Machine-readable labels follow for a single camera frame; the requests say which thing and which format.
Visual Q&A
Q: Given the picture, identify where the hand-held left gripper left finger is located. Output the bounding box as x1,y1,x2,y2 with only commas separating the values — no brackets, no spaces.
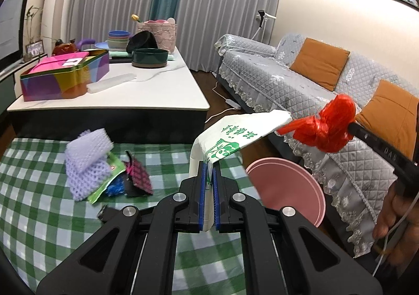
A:
36,162,207,295

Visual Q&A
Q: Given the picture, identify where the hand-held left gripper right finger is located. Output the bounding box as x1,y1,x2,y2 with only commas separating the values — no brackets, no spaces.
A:
213,164,383,295

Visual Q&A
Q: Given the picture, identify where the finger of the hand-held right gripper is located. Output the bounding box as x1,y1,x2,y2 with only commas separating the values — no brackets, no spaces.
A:
348,122,382,149

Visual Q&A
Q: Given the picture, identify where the knotted red plastic bag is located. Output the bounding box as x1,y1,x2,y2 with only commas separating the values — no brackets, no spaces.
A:
277,94,356,153

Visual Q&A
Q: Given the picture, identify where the white paper bag green print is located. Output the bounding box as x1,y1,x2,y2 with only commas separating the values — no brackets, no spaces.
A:
189,109,293,232

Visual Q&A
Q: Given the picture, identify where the pink and black patterned packet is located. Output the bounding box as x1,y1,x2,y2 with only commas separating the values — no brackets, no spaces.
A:
125,150,154,196

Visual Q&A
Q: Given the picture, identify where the pink plastic bin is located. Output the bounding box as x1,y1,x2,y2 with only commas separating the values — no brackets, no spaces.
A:
245,157,326,227

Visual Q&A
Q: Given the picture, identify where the blue wrapper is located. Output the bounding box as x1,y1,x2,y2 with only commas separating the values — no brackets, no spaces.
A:
106,174,131,197

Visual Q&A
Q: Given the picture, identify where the green snack packet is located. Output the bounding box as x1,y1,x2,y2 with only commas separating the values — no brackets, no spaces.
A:
88,151,126,204

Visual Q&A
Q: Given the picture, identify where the purple foam net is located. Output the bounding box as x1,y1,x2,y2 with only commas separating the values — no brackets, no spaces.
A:
66,158,110,202

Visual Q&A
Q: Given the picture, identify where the purple foam net sleeve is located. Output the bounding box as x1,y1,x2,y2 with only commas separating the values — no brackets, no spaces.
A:
65,128,113,173

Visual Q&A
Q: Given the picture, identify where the person's right hand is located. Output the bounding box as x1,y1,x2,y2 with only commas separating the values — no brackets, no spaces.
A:
372,180,419,266

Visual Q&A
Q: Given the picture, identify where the orange cushion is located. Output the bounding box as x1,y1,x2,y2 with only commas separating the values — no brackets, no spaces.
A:
355,80,419,160
290,38,351,92

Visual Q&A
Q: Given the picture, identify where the grey quilted sofa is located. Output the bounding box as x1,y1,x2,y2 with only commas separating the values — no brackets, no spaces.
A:
214,31,419,258

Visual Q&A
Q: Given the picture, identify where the white top coffee table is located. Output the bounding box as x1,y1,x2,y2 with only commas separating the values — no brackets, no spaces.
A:
7,46,211,145

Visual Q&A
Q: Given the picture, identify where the dark green bowl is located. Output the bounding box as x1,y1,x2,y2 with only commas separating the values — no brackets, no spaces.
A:
131,48,169,69

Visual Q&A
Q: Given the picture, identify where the green checked tablecloth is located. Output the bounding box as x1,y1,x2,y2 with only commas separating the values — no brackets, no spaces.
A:
0,138,262,295

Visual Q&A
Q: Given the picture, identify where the lace covered basket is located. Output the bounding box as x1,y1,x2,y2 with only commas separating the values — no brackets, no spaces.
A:
137,20,177,52

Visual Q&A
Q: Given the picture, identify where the black bowl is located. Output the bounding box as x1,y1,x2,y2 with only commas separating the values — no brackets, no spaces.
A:
126,30,158,54

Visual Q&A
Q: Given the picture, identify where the stack of coloured bowls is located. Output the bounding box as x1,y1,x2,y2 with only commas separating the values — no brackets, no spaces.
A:
107,37,131,49

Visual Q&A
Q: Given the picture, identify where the colourful tin box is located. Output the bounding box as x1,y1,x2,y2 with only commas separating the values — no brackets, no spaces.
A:
20,50,110,102

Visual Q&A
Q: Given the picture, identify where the magenta box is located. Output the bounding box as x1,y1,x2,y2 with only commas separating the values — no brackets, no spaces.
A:
29,51,90,75

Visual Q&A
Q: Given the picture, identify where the red teapot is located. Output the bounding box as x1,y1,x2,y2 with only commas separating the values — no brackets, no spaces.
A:
52,39,86,56

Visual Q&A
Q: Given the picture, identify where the white standing air conditioner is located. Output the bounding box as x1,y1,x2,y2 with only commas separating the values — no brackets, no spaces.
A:
42,0,76,48

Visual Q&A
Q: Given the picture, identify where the potted bamboo plant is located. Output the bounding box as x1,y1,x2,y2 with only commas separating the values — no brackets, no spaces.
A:
24,5,45,43

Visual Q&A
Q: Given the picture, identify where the television with white cover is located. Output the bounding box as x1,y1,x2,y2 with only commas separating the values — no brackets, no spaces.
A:
0,0,28,68

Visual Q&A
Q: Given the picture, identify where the white cable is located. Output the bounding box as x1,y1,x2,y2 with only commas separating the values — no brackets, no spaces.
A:
371,190,419,277

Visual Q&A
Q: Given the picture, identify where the small photo frame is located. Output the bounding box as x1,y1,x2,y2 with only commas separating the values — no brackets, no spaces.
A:
24,40,45,57

